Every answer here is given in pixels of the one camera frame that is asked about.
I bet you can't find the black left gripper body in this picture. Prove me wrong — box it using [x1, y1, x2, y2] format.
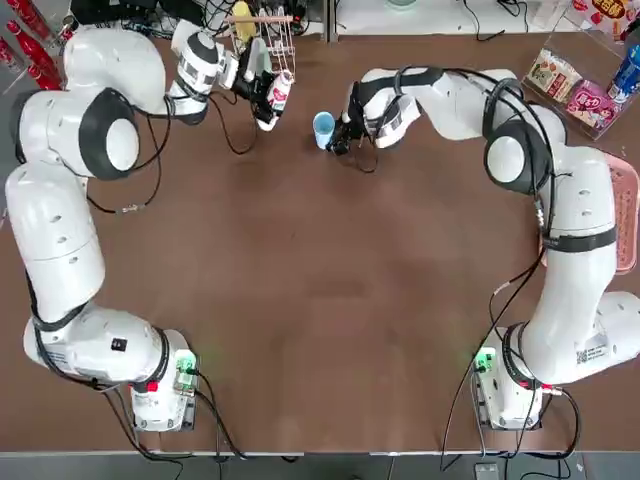
[230, 49, 259, 101]

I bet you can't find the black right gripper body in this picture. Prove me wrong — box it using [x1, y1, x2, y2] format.
[341, 94, 375, 146]

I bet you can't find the white juice bottle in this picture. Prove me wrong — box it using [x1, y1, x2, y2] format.
[253, 69, 297, 133]

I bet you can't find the blue ceramic cup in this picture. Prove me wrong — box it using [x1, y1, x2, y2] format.
[312, 111, 337, 152]

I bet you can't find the pale green cup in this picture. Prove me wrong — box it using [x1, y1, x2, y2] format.
[249, 37, 274, 76]

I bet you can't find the yellow cup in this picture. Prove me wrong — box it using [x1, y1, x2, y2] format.
[232, 0, 259, 43]

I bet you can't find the clear acrylic bottle shelf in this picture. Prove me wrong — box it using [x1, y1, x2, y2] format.
[0, 0, 66, 96]

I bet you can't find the beige snack packet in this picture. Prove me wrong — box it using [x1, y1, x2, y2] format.
[524, 48, 584, 103]

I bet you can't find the purple snack packet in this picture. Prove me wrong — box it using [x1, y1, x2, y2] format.
[564, 79, 619, 132]

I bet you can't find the clear acrylic snack stand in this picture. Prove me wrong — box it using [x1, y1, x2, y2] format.
[519, 9, 640, 141]

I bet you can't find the pink plastic basket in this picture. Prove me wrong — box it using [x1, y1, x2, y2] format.
[602, 152, 640, 276]

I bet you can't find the white wire cup rack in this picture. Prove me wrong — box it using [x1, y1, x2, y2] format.
[222, 13, 297, 86]

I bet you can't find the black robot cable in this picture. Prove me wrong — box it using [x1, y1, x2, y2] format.
[439, 67, 574, 472]
[84, 92, 264, 216]

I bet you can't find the aluminium frame post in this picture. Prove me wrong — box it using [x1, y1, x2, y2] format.
[323, 0, 340, 45]

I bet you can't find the thin black cable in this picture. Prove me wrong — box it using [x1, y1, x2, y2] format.
[463, 0, 507, 42]

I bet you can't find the black base power cable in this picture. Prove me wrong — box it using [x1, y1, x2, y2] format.
[542, 387, 585, 460]
[187, 367, 306, 461]

